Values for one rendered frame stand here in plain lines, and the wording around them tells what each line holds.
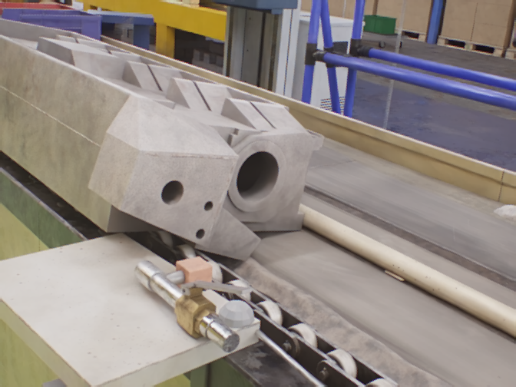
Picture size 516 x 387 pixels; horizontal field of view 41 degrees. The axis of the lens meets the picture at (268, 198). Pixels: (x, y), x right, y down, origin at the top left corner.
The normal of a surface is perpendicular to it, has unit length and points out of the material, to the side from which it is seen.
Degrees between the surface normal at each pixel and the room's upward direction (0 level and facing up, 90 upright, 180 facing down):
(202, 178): 90
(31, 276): 0
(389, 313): 0
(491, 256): 0
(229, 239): 90
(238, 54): 90
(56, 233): 90
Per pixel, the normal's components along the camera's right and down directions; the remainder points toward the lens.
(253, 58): -0.69, 0.18
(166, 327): 0.09, -0.94
